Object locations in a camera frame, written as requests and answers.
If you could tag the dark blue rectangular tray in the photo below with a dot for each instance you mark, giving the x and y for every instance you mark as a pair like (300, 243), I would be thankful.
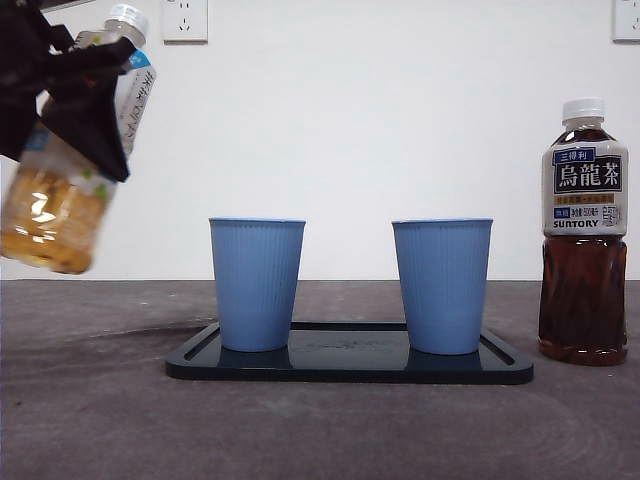
(350, 367)

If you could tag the white wall socket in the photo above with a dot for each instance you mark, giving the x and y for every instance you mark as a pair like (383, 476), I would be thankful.
(627, 25)
(185, 25)

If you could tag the jasmine tea bottle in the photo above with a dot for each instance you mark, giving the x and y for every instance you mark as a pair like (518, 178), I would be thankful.
(50, 215)

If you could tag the blue ribbed plastic cup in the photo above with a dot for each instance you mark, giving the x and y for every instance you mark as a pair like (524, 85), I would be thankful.
(442, 290)
(257, 285)

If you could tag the dark oolong tea bottle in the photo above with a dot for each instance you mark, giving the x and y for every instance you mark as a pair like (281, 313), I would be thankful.
(582, 300)

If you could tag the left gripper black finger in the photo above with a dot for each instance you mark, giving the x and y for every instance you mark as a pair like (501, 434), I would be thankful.
(100, 59)
(95, 130)

